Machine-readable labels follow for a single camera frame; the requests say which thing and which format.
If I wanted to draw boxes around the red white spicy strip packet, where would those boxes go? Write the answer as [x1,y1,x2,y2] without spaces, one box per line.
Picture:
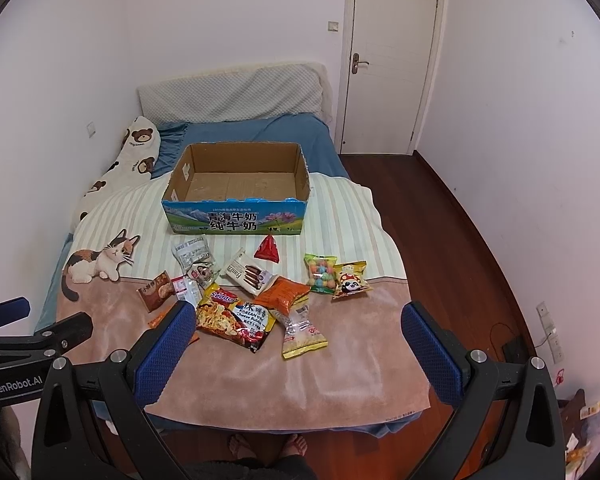
[171,275,201,308]

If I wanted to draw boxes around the yellow red noodle bag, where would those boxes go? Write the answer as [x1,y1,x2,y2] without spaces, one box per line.
[196,284,276,353]

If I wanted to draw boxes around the yellow clear cracker bag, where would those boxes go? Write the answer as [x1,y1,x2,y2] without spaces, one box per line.
[270,299,328,361]

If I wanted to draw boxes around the orange chip bag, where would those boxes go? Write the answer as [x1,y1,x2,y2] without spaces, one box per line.
[254,276,311,315]

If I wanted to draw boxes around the white chocolate biscuit packet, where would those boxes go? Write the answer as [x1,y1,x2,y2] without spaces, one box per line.
[221,248,278,297]

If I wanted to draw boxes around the red triangular snack packet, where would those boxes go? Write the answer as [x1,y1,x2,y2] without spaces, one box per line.
[253,234,279,263]

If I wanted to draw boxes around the white power strip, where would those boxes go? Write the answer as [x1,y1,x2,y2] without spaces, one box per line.
[534,302,565,364]

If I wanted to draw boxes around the brown pastry packet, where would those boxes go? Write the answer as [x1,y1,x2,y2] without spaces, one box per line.
[136,271,175,313]

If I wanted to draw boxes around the yellow panda snack bag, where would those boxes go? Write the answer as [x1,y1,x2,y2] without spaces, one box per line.
[332,260,372,300]

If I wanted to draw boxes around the person's feet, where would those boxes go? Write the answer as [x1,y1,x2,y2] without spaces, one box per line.
[228,434,308,460]

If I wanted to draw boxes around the colourful candy balls bag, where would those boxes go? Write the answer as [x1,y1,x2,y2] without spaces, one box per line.
[303,254,337,294]

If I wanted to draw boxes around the cream woman picture packet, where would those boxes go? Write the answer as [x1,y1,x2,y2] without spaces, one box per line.
[186,261,220,290]

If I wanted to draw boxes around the grey white snack bag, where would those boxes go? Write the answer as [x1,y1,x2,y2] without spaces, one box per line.
[172,235,214,273]

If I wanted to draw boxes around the bear print long pillow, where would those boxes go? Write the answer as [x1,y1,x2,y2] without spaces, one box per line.
[70,116,160,231]

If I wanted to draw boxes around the blue milk cardboard box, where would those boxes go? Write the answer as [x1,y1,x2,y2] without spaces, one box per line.
[161,142,311,235]

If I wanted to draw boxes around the blue bed sheet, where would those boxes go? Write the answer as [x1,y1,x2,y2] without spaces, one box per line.
[35,113,420,439]

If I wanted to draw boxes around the grey checked pillow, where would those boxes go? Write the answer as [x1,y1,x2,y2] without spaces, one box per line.
[137,62,332,124]

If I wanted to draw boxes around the white door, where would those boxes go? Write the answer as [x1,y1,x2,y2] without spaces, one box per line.
[340,0,443,155]

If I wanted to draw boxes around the wall socket left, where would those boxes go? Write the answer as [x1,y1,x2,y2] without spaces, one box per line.
[86,122,96,138]

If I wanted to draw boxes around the brass door handle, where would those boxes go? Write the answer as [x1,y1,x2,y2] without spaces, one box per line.
[351,52,370,75]

